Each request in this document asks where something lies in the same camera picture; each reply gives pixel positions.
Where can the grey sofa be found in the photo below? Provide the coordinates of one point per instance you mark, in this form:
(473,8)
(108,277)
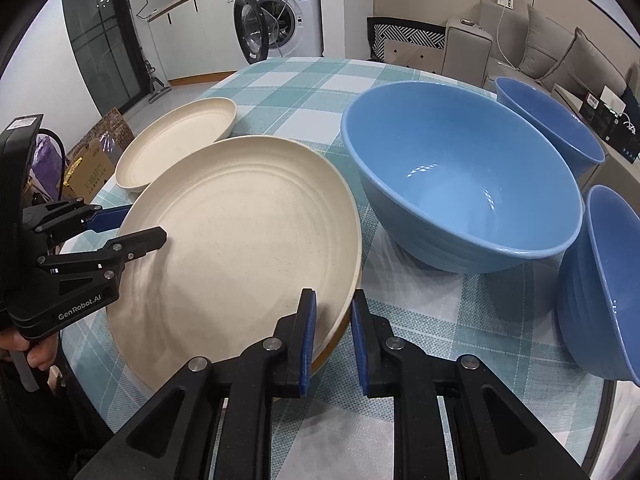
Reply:
(504,43)

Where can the cardboard box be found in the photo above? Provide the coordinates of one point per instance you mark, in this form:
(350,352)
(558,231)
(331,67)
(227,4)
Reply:
(94,158)

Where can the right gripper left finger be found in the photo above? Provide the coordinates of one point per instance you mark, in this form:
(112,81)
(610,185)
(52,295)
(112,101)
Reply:
(213,419)

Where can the large cream plate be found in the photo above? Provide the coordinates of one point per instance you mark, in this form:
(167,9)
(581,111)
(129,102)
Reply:
(250,222)

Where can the white washing machine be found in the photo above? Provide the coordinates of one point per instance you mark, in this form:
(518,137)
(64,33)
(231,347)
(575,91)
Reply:
(277,28)

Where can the medium blue bowl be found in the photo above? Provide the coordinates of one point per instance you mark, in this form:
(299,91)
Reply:
(567,133)

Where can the small blue bowl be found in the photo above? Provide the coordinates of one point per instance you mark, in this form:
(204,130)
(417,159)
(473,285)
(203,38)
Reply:
(598,294)

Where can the grey sofa cushion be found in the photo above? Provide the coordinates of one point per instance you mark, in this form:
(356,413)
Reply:
(584,69)

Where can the white kitchen cabinet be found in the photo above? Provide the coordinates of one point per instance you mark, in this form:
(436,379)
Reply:
(197,38)

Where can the small cream plate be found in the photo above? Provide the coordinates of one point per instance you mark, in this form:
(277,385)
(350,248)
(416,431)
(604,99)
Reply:
(172,137)

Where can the black electronics box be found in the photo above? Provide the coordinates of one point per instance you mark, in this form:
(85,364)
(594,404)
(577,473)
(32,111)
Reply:
(616,130)

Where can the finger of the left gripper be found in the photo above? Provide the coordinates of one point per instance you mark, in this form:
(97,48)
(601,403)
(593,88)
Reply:
(137,244)
(108,219)

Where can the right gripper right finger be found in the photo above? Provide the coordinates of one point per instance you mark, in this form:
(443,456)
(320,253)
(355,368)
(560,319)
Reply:
(452,419)

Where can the person's left hand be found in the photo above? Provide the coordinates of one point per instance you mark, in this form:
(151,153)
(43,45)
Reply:
(41,355)

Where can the large blue bowl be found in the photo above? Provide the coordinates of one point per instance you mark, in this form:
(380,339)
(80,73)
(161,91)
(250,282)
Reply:
(458,180)

